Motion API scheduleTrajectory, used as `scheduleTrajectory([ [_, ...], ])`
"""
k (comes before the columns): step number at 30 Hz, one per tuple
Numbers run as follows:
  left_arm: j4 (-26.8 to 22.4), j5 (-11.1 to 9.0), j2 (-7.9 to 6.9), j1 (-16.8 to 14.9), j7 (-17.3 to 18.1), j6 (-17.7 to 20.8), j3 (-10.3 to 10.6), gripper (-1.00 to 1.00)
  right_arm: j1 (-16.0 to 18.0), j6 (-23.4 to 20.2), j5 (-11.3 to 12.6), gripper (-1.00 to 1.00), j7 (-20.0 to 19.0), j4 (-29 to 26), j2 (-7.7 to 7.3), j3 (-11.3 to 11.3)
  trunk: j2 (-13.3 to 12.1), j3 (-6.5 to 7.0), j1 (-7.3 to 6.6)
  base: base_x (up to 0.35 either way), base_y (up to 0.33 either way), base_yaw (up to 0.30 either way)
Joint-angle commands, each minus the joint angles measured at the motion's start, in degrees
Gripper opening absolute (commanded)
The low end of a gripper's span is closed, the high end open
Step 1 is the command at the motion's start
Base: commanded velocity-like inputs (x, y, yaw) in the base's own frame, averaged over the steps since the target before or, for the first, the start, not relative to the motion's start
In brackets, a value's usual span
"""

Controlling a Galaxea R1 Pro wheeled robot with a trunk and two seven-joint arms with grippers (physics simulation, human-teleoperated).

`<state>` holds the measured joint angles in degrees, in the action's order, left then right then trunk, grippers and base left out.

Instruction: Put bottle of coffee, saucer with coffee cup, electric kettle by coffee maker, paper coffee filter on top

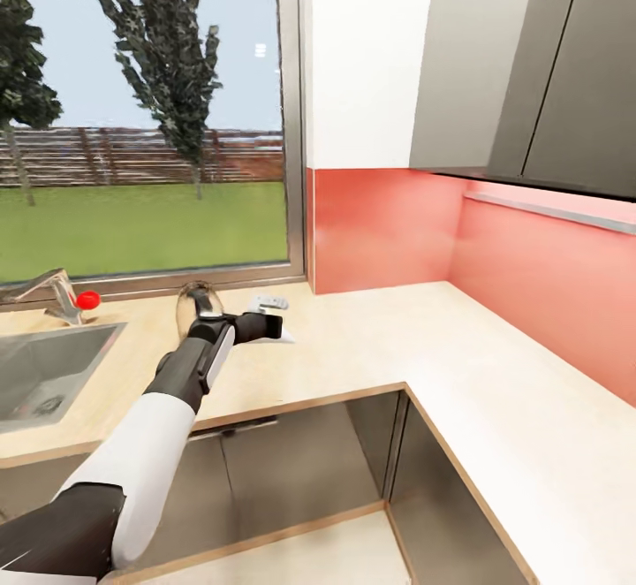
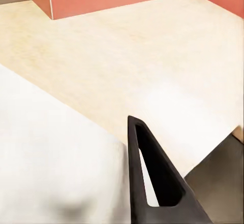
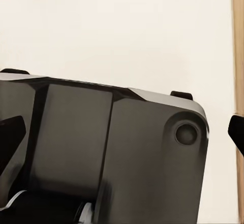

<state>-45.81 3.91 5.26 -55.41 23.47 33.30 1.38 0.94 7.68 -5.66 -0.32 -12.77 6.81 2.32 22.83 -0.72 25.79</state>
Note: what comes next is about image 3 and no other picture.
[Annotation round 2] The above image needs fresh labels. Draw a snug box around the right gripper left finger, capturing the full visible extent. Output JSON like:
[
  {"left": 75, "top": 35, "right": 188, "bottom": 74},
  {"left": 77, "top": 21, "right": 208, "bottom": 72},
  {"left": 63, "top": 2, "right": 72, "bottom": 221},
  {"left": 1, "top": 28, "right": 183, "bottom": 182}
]
[{"left": 0, "top": 115, "right": 26, "bottom": 176}]

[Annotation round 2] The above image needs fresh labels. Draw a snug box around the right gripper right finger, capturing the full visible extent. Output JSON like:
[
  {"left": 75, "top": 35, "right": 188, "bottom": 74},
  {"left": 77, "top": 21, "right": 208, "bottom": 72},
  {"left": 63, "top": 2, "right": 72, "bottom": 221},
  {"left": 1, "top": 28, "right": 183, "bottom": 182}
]
[{"left": 228, "top": 115, "right": 244, "bottom": 155}]

